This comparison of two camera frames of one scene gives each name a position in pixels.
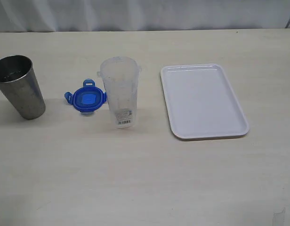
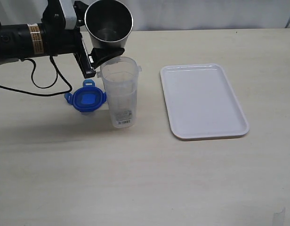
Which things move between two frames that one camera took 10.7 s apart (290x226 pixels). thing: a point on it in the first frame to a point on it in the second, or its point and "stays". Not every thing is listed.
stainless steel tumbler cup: [15, 75] to [108, 23]
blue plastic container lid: [87, 99] stays
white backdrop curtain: [43, 15] stays
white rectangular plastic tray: [200, 102] stays
